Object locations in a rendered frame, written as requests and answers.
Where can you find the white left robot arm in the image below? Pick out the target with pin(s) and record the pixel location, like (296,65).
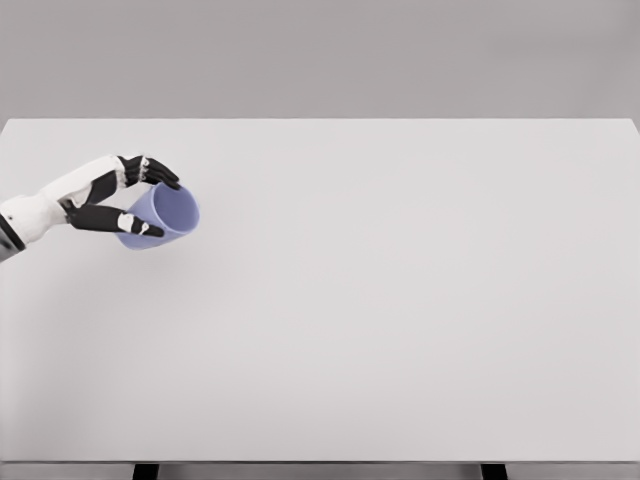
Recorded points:
(22,217)

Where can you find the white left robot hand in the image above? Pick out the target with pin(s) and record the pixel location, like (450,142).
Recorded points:
(80,184)

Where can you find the lavender blue cup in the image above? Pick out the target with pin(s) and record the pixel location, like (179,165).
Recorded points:
(172,210)

